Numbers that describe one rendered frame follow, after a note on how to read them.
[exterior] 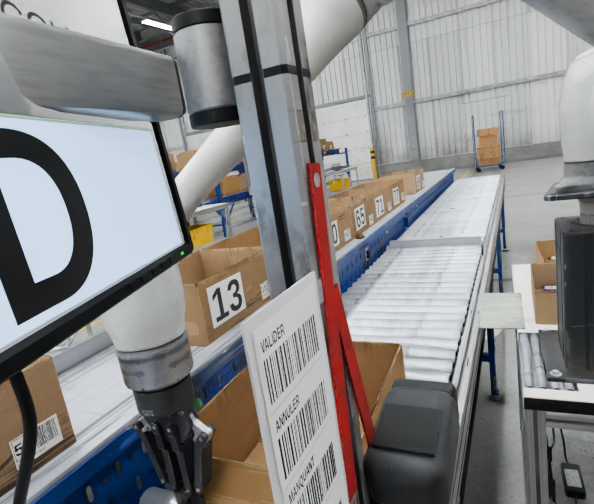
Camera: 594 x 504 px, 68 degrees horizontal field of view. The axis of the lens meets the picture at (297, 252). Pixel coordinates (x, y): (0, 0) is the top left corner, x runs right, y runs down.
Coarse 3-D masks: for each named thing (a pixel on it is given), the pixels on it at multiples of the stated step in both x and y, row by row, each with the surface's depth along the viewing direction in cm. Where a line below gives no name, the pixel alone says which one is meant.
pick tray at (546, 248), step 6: (546, 240) 171; (552, 240) 171; (540, 246) 173; (546, 246) 172; (552, 246) 171; (540, 252) 157; (546, 252) 172; (552, 252) 172; (540, 258) 156; (546, 258) 173
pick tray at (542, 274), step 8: (536, 264) 146; (544, 264) 145; (552, 264) 144; (536, 272) 147; (544, 272) 146; (552, 272) 145; (536, 280) 147; (544, 280) 146; (552, 280) 145; (536, 288) 148; (536, 296) 123; (544, 296) 122; (552, 296) 121; (536, 304) 123; (544, 304) 123; (552, 304) 122; (536, 312) 124; (544, 312) 123; (552, 312) 122; (536, 320) 125; (544, 320) 124; (552, 320) 123
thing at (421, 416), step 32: (416, 384) 42; (448, 384) 41; (384, 416) 38; (416, 416) 37; (448, 416) 37; (384, 448) 35; (416, 448) 34; (448, 448) 35; (384, 480) 34; (416, 480) 33; (448, 480) 33
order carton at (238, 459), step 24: (360, 360) 93; (384, 360) 91; (240, 384) 86; (384, 384) 74; (216, 408) 79; (240, 408) 86; (216, 432) 79; (240, 432) 85; (216, 456) 78; (240, 456) 85; (264, 456) 86; (216, 480) 63; (240, 480) 61; (264, 480) 59
